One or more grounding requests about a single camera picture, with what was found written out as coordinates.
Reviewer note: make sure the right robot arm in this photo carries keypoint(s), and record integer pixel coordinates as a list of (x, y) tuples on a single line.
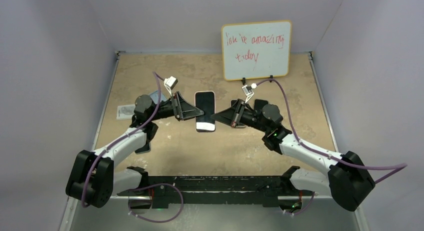
[(340, 176)]

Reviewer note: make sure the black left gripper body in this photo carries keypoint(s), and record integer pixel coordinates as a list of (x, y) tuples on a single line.
[(166, 111)]

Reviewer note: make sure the green-edged phone at left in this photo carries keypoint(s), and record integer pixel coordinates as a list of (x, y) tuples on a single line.
[(146, 148)]

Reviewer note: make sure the aluminium frame rail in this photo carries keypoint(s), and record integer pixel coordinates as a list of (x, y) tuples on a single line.
[(322, 215)]

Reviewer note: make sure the black smartphone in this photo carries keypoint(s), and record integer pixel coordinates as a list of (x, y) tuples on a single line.
[(259, 104), (234, 103)]

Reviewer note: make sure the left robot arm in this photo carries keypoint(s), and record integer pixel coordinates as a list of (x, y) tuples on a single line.
[(92, 180)]

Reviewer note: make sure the pink phone case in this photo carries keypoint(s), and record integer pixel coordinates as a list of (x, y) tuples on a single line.
[(215, 103)]

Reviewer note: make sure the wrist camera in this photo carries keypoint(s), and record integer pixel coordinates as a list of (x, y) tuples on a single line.
[(170, 83), (248, 90)]

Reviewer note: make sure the white printed card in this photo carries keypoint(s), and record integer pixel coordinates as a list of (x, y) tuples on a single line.
[(125, 112)]

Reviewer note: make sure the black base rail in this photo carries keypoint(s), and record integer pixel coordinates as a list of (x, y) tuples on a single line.
[(269, 191)]

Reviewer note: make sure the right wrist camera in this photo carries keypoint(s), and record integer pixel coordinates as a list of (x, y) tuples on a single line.
[(248, 90)]

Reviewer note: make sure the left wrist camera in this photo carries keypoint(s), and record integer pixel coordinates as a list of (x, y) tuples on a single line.
[(170, 83)]

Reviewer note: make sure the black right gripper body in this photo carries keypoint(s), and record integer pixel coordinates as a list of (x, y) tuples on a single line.
[(250, 118)]

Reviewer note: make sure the whiteboard with red writing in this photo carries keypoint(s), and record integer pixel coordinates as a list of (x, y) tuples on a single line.
[(256, 50)]

